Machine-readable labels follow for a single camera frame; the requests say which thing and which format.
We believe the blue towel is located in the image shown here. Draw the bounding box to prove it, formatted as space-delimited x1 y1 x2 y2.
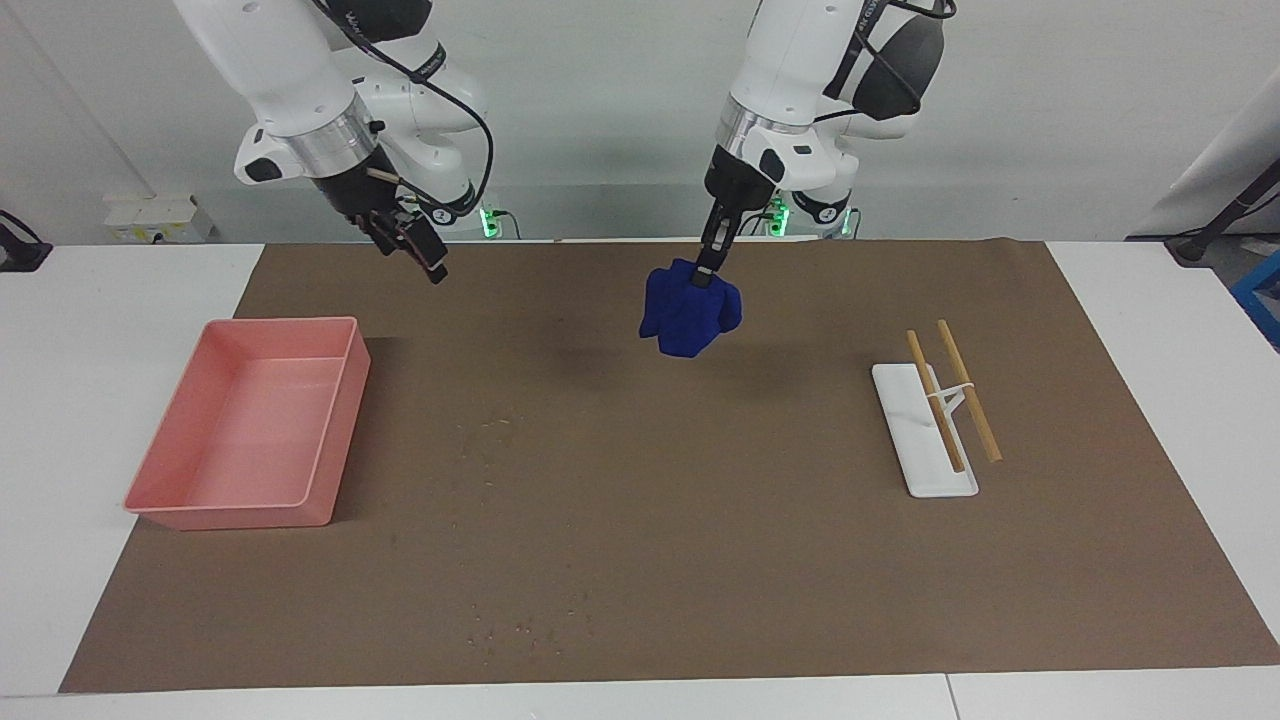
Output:
640 258 744 359

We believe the white power strip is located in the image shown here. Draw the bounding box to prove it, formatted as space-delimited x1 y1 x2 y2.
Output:
103 195 214 244

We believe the pink plastic bin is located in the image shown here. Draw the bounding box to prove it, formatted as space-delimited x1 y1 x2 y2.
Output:
123 317 372 531

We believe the wooden dowel rod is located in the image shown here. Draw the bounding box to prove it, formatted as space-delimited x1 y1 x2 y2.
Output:
936 319 1003 464
906 330 966 474

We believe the brown table mat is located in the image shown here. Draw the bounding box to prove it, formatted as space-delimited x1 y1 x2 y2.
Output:
58 238 1280 694

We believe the black clamp object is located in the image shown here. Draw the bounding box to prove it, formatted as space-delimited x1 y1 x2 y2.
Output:
0 210 53 273

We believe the black stand leg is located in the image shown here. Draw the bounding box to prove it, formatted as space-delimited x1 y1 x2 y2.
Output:
1128 160 1280 266

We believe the black base cable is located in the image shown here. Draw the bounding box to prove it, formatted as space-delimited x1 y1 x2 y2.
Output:
738 198 791 239

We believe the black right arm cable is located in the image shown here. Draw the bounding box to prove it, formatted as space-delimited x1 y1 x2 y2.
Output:
310 0 496 216

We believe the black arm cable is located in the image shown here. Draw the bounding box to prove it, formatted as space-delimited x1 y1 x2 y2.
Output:
310 0 496 216
815 0 957 127

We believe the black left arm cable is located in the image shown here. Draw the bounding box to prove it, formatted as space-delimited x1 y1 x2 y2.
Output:
815 0 957 127

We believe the blue frame object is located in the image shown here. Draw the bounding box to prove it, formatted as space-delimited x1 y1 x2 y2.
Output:
1232 250 1280 351

